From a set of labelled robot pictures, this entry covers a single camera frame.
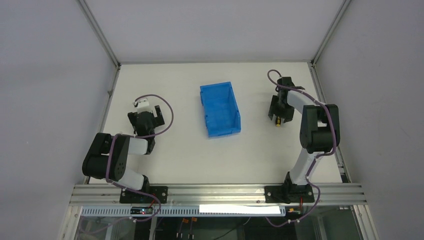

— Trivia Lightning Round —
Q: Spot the yellow black screwdriver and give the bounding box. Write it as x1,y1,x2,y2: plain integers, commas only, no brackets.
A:
275,116,282,127

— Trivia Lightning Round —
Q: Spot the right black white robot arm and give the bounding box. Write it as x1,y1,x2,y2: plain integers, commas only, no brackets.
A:
264,76,340,204

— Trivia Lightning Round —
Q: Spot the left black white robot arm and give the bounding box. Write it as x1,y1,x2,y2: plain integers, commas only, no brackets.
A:
82,105,165,193

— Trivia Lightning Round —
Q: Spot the blue plastic storage bin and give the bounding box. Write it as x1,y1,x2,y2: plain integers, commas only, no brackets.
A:
200,81,242,138

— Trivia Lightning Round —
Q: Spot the small black controller board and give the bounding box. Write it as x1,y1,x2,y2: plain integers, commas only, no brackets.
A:
130,207,154,215

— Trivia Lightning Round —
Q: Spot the white label strip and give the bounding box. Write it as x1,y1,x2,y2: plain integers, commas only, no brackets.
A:
199,204,282,215

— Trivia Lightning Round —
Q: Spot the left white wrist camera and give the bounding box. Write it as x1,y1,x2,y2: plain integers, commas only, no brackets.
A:
133,98,150,113

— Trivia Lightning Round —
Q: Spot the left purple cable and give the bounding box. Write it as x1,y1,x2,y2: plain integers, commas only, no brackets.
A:
105,94,175,186

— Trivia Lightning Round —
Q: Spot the purple cable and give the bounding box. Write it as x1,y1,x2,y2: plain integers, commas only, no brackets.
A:
105,94,175,186
264,69,338,229

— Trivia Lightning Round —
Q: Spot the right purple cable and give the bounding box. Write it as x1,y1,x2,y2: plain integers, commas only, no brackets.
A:
264,69,338,229

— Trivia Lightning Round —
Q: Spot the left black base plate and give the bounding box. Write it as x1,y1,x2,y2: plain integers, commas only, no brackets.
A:
119,185,169,204

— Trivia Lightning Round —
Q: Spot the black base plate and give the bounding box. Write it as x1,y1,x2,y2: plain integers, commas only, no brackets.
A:
264,184,315,204
119,185,169,204

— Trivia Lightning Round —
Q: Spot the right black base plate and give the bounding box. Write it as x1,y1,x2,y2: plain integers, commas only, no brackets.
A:
264,184,315,204

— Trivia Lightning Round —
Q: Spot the slotted grey cable duct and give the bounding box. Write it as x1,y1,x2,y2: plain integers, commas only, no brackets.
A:
81,205,286,217

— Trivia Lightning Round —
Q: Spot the aluminium extrusion rail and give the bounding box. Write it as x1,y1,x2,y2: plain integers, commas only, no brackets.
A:
69,183,367,207

